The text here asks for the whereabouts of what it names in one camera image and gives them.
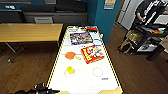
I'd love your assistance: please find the black wheeled cart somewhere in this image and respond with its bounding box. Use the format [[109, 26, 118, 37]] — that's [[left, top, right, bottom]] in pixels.
[[127, 19, 168, 56]]

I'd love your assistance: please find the wooden table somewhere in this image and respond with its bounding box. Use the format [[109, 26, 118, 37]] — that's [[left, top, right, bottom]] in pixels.
[[0, 23, 64, 63]]

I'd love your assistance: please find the blue board game box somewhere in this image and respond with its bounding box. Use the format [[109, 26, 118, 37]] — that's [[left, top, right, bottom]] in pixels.
[[69, 31, 94, 46]]

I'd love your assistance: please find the yellow paper wall sign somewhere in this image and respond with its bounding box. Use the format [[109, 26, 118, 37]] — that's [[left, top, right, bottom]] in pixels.
[[103, 0, 117, 11]]

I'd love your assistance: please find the green plastic bowl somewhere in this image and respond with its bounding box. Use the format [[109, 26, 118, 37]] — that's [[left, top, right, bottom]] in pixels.
[[92, 66, 104, 78]]

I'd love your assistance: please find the brown and black bag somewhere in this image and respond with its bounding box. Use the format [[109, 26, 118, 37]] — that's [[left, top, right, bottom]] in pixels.
[[117, 30, 139, 55]]

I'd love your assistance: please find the small orange object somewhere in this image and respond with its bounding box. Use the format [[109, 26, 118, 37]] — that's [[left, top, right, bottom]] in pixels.
[[153, 29, 160, 35]]

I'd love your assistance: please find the white blue-rimmed bowl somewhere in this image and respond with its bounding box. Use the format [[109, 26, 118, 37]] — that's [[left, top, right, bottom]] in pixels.
[[92, 38, 103, 46]]

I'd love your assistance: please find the small green object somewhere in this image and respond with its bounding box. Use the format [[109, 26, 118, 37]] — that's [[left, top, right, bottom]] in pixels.
[[159, 30, 166, 35]]

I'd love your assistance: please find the low dark grey sofa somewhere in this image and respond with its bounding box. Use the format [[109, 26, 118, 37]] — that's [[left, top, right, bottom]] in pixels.
[[0, 9, 23, 24]]

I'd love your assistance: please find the yellow-green plastic cup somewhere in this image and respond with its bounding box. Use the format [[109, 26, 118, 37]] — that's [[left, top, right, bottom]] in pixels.
[[65, 66, 76, 76]]

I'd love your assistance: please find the tan side table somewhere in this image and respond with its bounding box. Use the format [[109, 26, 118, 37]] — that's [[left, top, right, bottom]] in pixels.
[[145, 37, 168, 62]]

